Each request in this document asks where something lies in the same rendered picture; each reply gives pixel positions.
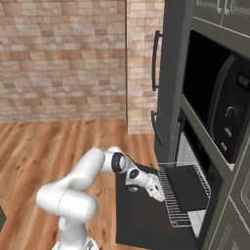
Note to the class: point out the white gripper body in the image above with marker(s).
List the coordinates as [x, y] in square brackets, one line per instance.
[157, 188]

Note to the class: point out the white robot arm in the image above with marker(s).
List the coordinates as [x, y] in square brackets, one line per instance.
[76, 203]

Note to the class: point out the black oven door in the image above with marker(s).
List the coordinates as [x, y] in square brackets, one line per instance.
[143, 218]

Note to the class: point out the black built-in oven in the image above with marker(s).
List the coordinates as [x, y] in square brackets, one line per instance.
[195, 146]

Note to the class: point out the grey-green oven cabinet housing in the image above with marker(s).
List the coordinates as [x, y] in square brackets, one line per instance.
[234, 201]

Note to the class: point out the black microwave oven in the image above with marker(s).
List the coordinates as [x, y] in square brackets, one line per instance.
[215, 97]

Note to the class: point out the dark baking tray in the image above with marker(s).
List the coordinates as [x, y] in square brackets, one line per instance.
[185, 188]

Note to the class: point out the dark grey fridge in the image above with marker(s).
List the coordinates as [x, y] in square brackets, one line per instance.
[174, 81]

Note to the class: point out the dark grey block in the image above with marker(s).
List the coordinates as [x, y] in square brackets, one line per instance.
[2, 219]

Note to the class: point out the grey-green cupboard run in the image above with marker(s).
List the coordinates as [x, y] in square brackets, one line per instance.
[224, 11]

